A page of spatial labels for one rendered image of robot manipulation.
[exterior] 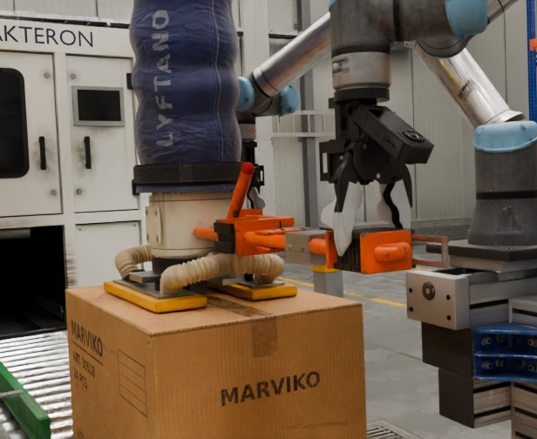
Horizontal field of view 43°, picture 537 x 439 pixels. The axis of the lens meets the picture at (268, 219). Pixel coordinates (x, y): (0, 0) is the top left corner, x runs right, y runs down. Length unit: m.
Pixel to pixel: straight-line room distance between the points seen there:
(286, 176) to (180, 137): 9.79
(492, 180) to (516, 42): 11.13
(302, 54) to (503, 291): 0.65
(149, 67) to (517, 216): 0.74
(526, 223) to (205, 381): 0.64
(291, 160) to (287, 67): 9.61
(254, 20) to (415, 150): 3.68
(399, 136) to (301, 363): 0.53
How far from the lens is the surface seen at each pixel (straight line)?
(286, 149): 11.11
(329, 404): 1.26
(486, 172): 1.35
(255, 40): 4.42
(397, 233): 0.86
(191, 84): 1.32
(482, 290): 1.27
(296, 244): 0.98
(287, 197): 11.08
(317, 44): 1.52
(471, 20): 0.89
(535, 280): 1.36
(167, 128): 1.32
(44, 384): 2.44
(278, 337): 1.17
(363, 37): 0.88
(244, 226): 1.14
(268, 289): 1.31
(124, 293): 1.39
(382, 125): 0.83
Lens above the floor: 1.17
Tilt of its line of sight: 3 degrees down
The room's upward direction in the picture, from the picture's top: 2 degrees counter-clockwise
